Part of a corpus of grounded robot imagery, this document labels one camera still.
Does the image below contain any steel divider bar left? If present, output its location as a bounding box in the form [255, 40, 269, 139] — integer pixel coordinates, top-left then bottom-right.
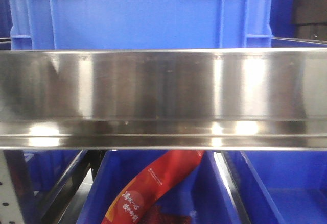
[36, 150, 90, 223]

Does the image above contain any dark blue middle bin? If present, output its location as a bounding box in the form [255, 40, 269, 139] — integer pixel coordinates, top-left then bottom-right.
[77, 150, 241, 223]

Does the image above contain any dark blue right bin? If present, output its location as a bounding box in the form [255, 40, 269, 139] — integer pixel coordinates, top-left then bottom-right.
[224, 151, 326, 223]

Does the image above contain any steel divider bar right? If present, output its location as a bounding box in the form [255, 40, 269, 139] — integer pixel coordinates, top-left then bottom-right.
[214, 152, 251, 223]

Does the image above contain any stainless steel shelf rail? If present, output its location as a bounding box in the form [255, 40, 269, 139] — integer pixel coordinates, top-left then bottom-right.
[1, 48, 326, 151]

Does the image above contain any white perforated shelf upright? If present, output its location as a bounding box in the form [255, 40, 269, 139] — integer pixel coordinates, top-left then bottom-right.
[1, 150, 25, 224]

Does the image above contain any dark blue bin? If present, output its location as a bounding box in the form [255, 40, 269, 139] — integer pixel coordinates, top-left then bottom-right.
[224, 151, 326, 223]
[77, 150, 241, 223]

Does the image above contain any large light blue crate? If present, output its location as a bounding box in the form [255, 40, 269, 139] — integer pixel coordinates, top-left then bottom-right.
[9, 0, 272, 49]

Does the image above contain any red snack package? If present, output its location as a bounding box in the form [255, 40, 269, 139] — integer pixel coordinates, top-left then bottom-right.
[101, 150, 204, 223]

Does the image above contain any steel divider bar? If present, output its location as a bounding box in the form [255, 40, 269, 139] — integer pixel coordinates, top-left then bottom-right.
[214, 152, 251, 223]
[36, 150, 90, 223]

